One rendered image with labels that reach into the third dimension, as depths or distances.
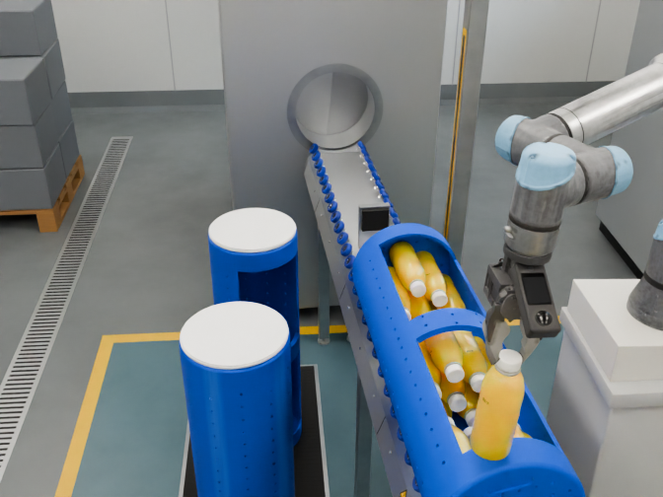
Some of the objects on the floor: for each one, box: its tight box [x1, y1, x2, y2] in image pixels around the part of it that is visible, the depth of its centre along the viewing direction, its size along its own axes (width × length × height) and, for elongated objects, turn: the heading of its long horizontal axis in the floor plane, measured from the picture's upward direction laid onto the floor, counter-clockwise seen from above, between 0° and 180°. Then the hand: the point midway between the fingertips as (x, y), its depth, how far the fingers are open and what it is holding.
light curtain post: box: [443, 0, 489, 266], centre depth 274 cm, size 6×6×170 cm
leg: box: [354, 371, 373, 497], centre depth 259 cm, size 6×6×63 cm
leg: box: [318, 226, 330, 345], centre depth 343 cm, size 6×6×63 cm
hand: (509, 360), depth 121 cm, fingers closed on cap, 4 cm apart
